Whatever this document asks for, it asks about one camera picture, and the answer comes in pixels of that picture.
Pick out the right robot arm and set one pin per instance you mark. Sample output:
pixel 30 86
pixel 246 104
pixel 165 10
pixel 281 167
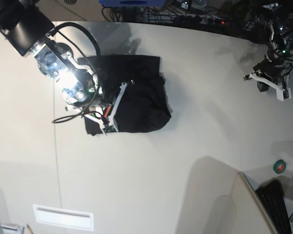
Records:
pixel 84 87

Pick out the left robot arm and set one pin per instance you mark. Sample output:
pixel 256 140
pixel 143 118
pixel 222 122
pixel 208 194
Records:
pixel 273 16

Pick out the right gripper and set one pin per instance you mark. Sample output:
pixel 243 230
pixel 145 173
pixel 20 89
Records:
pixel 77 98

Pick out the black t-shirt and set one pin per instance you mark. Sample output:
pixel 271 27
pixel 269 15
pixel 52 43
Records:
pixel 143 107

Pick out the black power strip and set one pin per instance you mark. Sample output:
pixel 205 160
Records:
pixel 198 19

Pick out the blue box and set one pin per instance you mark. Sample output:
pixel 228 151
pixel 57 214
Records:
pixel 131 3

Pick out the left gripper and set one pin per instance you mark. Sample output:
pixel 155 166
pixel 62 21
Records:
pixel 268 72

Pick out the green tape roll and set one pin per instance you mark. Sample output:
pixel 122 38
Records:
pixel 279 166

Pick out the black keyboard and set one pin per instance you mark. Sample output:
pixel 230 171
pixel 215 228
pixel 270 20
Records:
pixel 272 198

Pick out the white cable slot cover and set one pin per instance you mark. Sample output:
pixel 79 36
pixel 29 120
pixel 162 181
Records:
pixel 64 218

